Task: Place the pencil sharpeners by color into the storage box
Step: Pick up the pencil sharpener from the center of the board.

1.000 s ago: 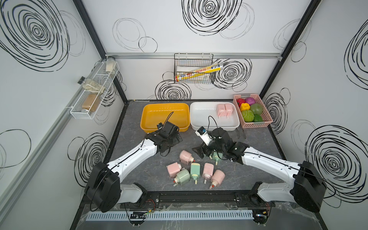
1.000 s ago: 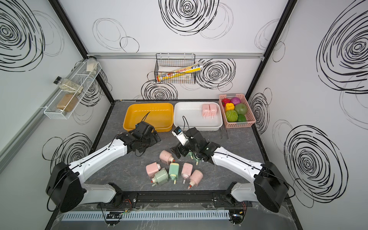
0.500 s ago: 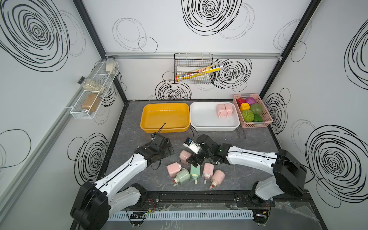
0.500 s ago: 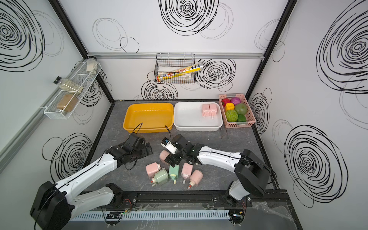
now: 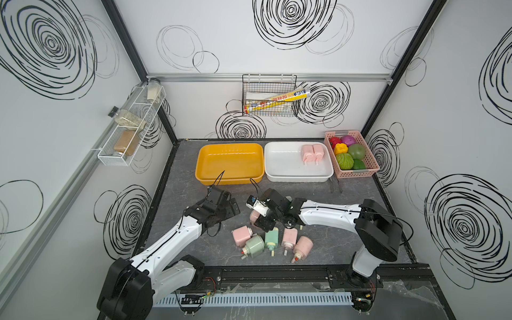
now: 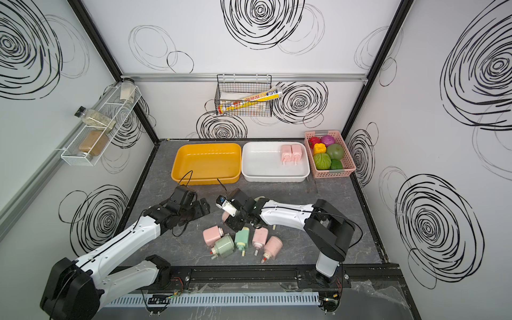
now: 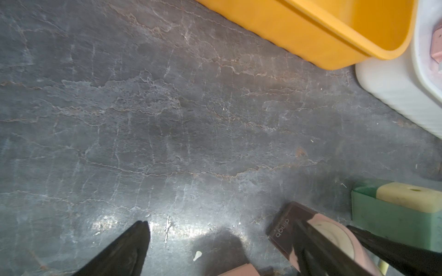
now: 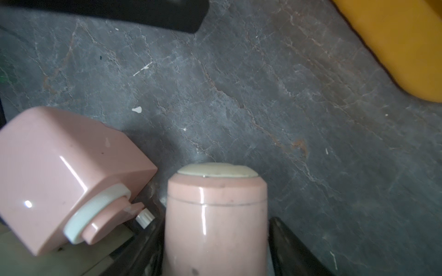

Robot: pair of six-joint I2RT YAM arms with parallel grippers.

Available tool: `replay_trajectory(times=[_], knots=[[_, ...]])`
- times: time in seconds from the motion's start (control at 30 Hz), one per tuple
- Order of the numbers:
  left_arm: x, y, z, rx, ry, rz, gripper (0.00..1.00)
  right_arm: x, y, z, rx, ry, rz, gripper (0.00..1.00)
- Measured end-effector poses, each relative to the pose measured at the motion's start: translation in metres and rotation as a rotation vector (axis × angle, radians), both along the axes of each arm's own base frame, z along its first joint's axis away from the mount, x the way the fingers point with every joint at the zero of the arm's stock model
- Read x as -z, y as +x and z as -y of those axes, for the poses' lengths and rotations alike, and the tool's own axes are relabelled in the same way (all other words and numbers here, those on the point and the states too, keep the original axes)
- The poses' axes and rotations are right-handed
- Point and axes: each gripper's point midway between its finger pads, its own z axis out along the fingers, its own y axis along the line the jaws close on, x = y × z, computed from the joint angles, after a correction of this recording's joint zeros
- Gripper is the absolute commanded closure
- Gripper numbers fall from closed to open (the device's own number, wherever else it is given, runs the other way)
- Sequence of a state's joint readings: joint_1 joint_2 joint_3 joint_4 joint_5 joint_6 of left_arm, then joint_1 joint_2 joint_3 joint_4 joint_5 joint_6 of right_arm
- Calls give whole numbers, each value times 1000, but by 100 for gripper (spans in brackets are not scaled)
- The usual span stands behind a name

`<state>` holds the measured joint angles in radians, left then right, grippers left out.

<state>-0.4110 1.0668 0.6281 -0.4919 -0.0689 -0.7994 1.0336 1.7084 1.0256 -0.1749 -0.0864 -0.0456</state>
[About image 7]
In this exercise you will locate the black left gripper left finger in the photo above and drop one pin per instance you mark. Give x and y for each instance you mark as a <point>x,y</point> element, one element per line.
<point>125,256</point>

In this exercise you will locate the white plastic storage tray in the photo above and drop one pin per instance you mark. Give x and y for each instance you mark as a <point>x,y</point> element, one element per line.
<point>411,84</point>

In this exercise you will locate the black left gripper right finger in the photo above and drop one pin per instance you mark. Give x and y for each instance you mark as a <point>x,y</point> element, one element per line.
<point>318,256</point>

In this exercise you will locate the yellow plastic storage tray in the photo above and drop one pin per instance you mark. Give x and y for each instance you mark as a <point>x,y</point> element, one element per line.
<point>329,34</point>

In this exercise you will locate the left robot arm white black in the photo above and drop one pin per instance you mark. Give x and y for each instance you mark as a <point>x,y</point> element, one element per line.
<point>410,261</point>

